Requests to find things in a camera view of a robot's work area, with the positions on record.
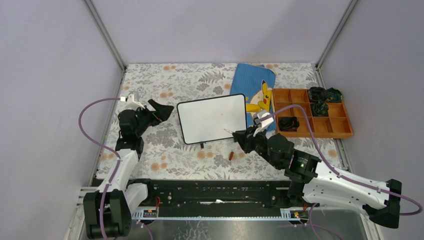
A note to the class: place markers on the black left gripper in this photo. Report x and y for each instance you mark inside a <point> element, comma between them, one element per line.
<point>162,112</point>

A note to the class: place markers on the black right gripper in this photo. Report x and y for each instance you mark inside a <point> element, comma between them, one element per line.
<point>245,137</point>

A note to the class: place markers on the red marker cap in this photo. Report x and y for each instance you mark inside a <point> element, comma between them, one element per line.
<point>231,155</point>

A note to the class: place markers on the white whiteboard black frame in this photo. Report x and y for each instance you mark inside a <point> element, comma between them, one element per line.
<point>204,120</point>

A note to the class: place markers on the black orange cloth roll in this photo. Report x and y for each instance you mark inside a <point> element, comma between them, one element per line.
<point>288,124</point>

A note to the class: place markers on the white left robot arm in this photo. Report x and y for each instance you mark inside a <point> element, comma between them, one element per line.
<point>108,210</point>

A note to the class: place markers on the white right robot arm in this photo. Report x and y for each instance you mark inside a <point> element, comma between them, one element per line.
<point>313,182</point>

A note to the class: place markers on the floral tablecloth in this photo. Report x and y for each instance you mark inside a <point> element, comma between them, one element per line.
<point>166,156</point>

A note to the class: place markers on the blue Pikachu cloth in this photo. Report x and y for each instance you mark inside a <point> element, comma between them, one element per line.
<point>256,83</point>

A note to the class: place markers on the dark patterned cloth roll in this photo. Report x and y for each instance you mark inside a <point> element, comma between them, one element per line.
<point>317,94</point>
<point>334,95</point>
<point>319,109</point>

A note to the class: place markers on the orange compartment tray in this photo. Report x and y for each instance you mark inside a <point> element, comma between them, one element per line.
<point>336,125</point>

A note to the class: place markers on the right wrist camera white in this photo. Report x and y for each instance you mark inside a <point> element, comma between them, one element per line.
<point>262,120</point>

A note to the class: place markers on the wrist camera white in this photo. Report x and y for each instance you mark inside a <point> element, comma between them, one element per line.
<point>131,101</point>
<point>262,120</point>

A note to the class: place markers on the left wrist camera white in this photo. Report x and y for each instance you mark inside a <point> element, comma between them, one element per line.
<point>131,101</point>

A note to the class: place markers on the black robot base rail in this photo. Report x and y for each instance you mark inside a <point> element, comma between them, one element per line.
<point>224,199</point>

